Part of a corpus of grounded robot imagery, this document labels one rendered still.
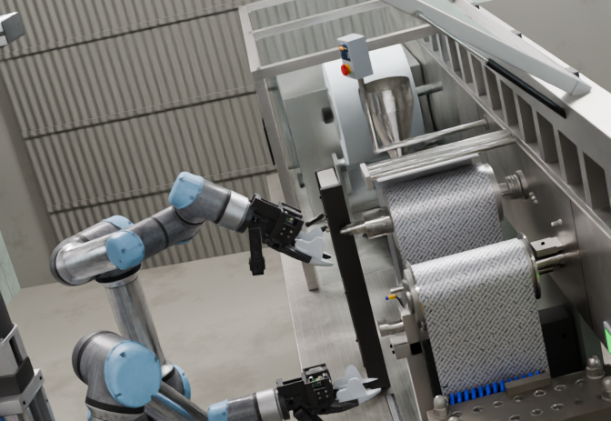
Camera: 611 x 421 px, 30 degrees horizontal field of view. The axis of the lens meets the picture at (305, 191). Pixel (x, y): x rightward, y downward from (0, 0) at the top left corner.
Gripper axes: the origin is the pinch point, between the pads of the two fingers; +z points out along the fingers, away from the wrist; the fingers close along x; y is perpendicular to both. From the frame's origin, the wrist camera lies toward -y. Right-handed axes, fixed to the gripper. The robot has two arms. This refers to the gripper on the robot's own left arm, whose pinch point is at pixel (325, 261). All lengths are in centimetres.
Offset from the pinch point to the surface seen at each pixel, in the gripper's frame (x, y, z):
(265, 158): 372, -74, 43
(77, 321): 340, -189, -14
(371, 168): 27.1, 16.7, 6.9
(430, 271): -3.6, 8.3, 20.3
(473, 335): -7.1, 0.2, 34.2
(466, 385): -7.1, -10.6, 38.7
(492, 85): 47, 44, 30
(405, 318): 0.2, -4.7, 22.0
